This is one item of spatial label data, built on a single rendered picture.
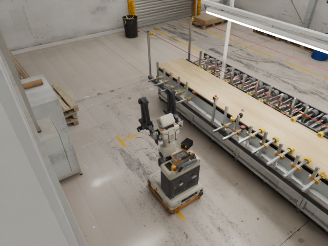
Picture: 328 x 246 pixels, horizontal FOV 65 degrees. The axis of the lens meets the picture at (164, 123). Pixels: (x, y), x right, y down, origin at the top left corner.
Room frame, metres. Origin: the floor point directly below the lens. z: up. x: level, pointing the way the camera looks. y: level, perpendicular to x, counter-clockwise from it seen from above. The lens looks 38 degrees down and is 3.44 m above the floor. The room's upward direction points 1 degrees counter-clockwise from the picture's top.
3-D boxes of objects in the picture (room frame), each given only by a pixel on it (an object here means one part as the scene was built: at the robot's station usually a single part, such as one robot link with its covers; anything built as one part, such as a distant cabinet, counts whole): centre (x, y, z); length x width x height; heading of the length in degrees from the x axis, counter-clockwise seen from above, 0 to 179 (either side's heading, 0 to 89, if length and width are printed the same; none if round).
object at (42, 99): (3.28, 1.86, 0.78); 0.90 x 0.45 x 1.55; 33
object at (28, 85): (3.37, 1.92, 1.59); 0.30 x 0.08 x 0.08; 123
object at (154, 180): (2.62, -0.16, 0.16); 0.67 x 0.64 x 0.25; 33
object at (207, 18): (11.56, -2.50, 0.23); 2.41 x 0.77 x 0.17; 125
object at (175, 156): (2.52, -0.22, 0.87); 0.23 x 0.15 x 0.11; 123
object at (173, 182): (2.54, -0.21, 0.59); 0.55 x 0.34 x 0.83; 123
